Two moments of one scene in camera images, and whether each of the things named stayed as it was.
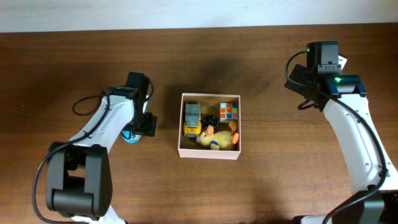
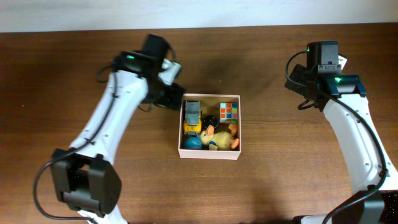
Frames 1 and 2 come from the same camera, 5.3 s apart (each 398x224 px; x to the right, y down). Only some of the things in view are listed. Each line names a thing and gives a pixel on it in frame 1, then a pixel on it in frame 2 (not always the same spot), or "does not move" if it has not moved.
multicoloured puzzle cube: (228, 112) does not move
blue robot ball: (129, 137) to (193, 143)
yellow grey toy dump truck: (193, 125) does not move
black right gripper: (300, 74) does not move
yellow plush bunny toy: (222, 140) does not move
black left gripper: (150, 128) to (175, 103)
